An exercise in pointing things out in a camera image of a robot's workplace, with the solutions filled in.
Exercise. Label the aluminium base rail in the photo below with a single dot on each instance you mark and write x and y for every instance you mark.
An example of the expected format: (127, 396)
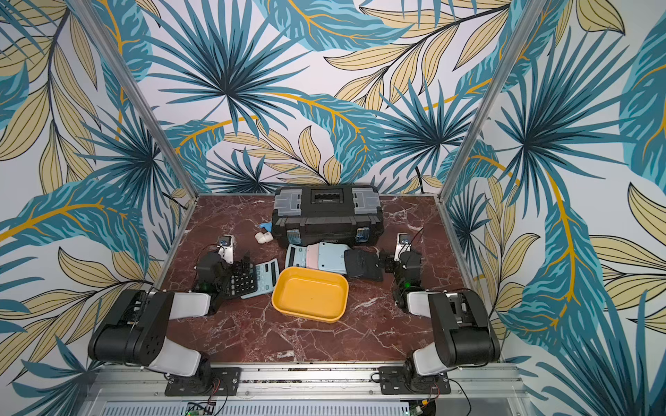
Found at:
(311, 388)

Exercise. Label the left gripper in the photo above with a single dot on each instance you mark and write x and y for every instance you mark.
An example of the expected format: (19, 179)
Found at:
(237, 270)

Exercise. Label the aluminium frame post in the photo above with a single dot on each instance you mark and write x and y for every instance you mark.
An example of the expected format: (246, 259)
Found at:
(503, 70)
(103, 40)

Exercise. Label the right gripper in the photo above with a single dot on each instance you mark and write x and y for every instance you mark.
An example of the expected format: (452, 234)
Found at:
(391, 263)

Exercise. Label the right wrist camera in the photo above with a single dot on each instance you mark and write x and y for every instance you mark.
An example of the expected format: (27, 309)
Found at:
(403, 244)

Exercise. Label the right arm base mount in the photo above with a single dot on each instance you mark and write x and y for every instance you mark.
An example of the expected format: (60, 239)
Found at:
(396, 380)

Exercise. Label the pink calculator face down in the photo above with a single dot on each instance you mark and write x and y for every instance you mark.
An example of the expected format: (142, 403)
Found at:
(312, 256)

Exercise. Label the black calculator face down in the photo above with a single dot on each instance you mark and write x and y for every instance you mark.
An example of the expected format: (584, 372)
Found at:
(363, 265)

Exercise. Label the left aluminium frame post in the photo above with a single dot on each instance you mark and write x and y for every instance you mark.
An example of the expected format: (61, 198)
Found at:
(103, 40)

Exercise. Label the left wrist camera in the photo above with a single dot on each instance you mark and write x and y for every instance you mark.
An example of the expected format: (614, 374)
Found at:
(226, 245)

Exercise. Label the yellow plastic tray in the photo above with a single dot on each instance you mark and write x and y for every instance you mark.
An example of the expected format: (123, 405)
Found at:
(311, 294)

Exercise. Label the black plastic toolbox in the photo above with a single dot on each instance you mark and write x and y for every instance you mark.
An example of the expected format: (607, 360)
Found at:
(342, 214)

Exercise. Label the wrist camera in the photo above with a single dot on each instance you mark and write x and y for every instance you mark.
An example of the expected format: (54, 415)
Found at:
(403, 244)
(226, 245)

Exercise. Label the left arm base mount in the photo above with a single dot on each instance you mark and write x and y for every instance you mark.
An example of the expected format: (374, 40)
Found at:
(206, 382)

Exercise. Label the light blue calculator face down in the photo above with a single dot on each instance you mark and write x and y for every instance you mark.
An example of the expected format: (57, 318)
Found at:
(331, 257)

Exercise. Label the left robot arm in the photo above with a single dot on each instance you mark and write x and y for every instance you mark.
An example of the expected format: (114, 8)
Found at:
(134, 333)

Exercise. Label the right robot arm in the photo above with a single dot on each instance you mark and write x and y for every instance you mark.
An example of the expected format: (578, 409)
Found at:
(462, 331)

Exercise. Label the white pipe fitting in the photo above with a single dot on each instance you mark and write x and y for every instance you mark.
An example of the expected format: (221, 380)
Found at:
(263, 237)

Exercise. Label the right aluminium frame post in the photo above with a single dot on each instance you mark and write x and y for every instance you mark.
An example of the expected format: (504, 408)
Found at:
(503, 70)

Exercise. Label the black desktop calculator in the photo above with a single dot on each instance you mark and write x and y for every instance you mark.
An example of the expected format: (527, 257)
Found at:
(243, 280)

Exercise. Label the light blue calculator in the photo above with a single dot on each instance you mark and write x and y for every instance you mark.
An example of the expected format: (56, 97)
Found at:
(267, 275)
(296, 256)

